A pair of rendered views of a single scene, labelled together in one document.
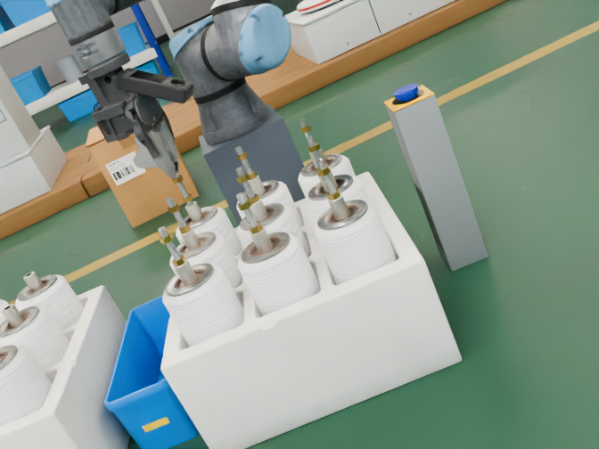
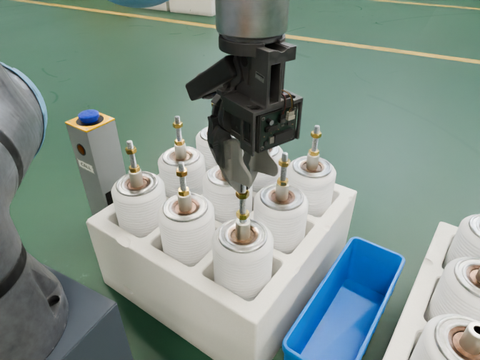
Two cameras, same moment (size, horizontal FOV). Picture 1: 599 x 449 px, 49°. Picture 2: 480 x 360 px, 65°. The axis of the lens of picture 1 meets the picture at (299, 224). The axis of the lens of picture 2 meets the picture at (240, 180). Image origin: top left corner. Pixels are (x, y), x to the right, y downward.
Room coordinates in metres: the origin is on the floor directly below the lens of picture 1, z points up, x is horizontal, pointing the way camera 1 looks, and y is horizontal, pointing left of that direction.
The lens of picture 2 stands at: (1.47, 0.38, 0.66)
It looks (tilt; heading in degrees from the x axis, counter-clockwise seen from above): 35 degrees down; 211
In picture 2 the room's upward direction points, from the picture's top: straight up
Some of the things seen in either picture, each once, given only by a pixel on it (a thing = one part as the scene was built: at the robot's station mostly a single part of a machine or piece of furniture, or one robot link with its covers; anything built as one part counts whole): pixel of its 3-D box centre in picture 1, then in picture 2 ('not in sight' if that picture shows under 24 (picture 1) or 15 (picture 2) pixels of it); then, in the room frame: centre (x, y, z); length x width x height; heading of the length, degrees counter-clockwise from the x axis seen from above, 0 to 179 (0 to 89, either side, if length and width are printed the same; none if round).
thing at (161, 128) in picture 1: (158, 151); (239, 172); (1.12, 0.17, 0.38); 0.06 x 0.03 x 0.09; 67
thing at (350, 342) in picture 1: (301, 297); (228, 237); (0.97, 0.05, 0.09); 0.39 x 0.39 x 0.18; 86
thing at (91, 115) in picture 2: (406, 93); (89, 117); (1.02, -0.25, 0.32); 0.04 x 0.04 x 0.02
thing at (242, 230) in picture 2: (194, 212); (242, 228); (1.10, 0.16, 0.26); 0.02 x 0.02 x 0.03
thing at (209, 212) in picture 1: (198, 218); (242, 235); (1.10, 0.16, 0.25); 0.08 x 0.08 x 0.01
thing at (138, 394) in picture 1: (162, 366); (345, 317); (1.01, 0.32, 0.06); 0.30 x 0.11 x 0.12; 176
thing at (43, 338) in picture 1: (47, 364); (462, 320); (1.00, 0.48, 0.16); 0.10 x 0.10 x 0.18
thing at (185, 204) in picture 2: (256, 185); (184, 201); (1.09, 0.04, 0.26); 0.02 x 0.02 x 0.03
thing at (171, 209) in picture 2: (258, 191); (185, 207); (1.09, 0.04, 0.25); 0.08 x 0.08 x 0.01
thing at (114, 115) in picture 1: (121, 98); (254, 91); (1.10, 0.18, 0.49); 0.09 x 0.08 x 0.12; 67
